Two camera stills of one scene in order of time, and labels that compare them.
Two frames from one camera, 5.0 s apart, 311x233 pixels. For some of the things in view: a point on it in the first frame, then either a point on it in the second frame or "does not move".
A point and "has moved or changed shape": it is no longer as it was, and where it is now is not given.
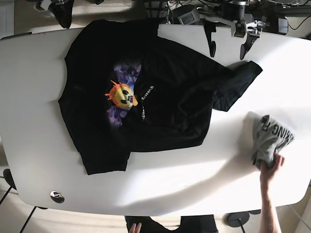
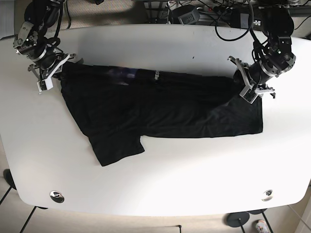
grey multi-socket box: x=190 y=18 does not move
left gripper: x=62 y=9 -> x=44 y=75
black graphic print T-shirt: x=126 y=88 has moved or changed shape
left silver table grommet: x=57 y=196 does not move
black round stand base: x=237 y=219 does not move
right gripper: x=235 y=14 -> x=253 y=91
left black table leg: x=29 y=218 does not move
